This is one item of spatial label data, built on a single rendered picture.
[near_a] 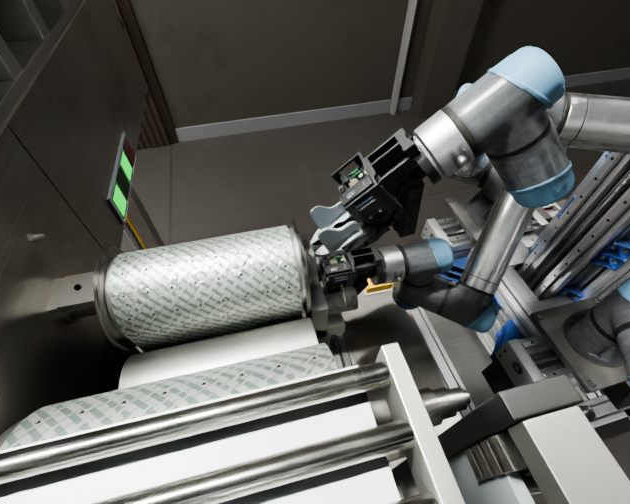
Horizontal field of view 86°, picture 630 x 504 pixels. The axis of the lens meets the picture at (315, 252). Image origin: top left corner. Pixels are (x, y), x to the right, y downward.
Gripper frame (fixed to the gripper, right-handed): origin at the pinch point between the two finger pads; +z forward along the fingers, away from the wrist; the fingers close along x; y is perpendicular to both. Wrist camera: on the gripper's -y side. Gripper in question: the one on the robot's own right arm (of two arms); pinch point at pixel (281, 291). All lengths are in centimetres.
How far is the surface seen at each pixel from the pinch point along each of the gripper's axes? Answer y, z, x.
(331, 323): 4.6, -7.1, 11.3
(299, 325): 13.6, -1.1, 14.9
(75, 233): 18.4, 30.0, -6.2
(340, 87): -80, -89, -248
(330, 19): -28, -78, -248
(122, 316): 19.3, 20.7, 11.4
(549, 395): 35, -14, 34
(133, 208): -32, 48, -71
